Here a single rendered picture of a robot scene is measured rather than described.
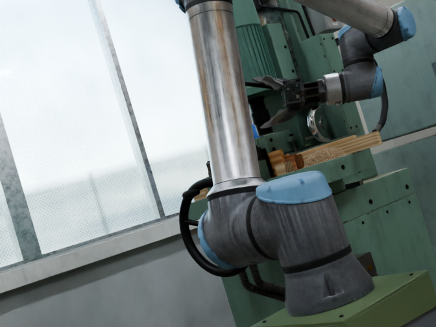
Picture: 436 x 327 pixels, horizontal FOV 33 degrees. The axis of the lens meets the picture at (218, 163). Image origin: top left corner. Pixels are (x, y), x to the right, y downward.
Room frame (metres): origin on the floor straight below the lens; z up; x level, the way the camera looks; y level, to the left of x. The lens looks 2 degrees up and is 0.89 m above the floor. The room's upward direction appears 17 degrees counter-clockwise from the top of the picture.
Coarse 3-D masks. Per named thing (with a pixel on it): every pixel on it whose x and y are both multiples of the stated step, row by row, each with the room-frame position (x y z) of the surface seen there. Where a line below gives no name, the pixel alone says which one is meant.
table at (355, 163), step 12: (348, 156) 2.11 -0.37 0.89; (360, 156) 2.15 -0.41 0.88; (312, 168) 2.05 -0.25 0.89; (324, 168) 2.02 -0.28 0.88; (336, 168) 2.05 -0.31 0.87; (348, 168) 2.09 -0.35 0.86; (360, 168) 2.14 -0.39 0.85; (264, 180) 2.17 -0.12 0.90; (192, 204) 2.39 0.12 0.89; (204, 204) 2.35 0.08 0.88; (192, 216) 2.40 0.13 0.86
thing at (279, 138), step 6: (276, 132) 2.33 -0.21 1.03; (282, 132) 2.35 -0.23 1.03; (288, 132) 2.37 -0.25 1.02; (258, 138) 2.30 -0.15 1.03; (264, 138) 2.29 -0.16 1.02; (270, 138) 2.29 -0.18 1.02; (276, 138) 2.32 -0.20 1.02; (282, 138) 2.34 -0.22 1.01; (258, 144) 2.31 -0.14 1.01; (264, 144) 2.29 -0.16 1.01; (270, 144) 2.29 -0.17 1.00; (276, 144) 2.31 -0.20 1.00; (282, 144) 2.34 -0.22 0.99; (288, 144) 2.36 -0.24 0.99; (270, 150) 2.29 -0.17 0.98; (276, 150) 2.31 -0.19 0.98; (288, 150) 2.35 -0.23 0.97; (294, 150) 2.38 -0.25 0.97
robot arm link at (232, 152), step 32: (192, 0) 1.70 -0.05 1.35; (224, 0) 1.70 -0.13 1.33; (192, 32) 1.71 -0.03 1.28; (224, 32) 1.69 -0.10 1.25; (224, 64) 1.67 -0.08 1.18; (224, 96) 1.66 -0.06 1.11; (224, 128) 1.65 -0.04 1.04; (224, 160) 1.64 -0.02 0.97; (256, 160) 1.67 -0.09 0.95; (224, 192) 1.62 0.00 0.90; (224, 224) 1.61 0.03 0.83; (224, 256) 1.64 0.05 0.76; (256, 256) 1.59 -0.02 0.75
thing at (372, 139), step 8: (360, 136) 2.11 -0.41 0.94; (368, 136) 2.09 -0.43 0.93; (376, 136) 2.07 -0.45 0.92; (336, 144) 2.17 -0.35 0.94; (344, 144) 2.15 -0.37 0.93; (352, 144) 2.13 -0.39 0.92; (360, 144) 2.11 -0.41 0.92; (368, 144) 2.10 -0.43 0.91; (376, 144) 2.08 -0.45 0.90; (312, 152) 2.23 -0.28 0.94; (352, 152) 2.13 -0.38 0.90; (304, 160) 2.25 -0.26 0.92
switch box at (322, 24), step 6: (312, 12) 2.45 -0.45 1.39; (318, 12) 2.44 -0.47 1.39; (312, 18) 2.46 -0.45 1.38; (318, 18) 2.44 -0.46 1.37; (324, 18) 2.43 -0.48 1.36; (330, 18) 2.45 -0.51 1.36; (312, 24) 2.46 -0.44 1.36; (318, 24) 2.45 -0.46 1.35; (324, 24) 2.43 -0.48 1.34; (330, 24) 2.44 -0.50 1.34; (342, 24) 2.49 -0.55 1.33; (318, 30) 2.45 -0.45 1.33; (324, 30) 2.44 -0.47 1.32; (330, 30) 2.47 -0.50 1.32; (336, 30) 2.51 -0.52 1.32
